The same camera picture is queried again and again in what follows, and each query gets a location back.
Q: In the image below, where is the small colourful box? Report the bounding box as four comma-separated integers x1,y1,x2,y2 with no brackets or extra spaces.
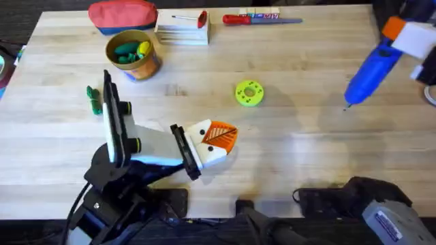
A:
238,7,281,20

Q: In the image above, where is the white ring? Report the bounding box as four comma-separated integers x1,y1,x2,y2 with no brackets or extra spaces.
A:
423,84,436,107

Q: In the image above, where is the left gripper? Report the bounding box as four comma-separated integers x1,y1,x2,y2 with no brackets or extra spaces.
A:
117,101,238,181

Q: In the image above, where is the tub with toys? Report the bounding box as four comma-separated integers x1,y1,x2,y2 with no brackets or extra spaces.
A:
105,29,162,82

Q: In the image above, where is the red and blue zip bag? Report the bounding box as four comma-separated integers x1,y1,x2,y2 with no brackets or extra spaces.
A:
87,0,159,36

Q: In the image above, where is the green disc with holes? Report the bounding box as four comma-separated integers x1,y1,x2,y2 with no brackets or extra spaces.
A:
234,80,266,108

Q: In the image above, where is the black upright wrist plate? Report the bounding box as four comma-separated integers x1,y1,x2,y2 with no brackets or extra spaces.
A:
102,69,125,168

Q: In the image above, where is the black rail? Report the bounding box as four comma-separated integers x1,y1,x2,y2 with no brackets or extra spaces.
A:
0,199,436,245

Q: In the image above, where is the long red-handled tool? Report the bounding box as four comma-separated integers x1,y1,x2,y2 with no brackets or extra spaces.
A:
221,14,304,27

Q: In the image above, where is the black cable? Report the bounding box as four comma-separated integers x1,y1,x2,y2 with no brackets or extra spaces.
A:
62,182,92,245

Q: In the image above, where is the white box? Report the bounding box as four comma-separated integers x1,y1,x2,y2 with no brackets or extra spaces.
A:
153,9,211,46

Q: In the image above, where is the small red-handled tool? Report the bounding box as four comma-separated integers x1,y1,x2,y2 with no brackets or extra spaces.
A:
171,10,208,29

